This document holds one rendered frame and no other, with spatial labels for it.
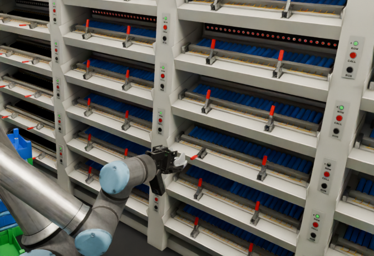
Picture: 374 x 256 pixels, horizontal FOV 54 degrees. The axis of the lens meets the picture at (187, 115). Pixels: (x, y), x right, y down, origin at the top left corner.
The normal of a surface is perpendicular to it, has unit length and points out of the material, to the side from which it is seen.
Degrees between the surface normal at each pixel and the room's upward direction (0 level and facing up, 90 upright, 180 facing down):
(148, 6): 111
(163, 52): 90
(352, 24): 90
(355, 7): 90
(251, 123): 21
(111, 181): 76
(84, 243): 95
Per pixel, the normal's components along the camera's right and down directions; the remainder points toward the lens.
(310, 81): -0.15, -0.80
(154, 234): -0.58, 0.23
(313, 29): -0.56, 0.55
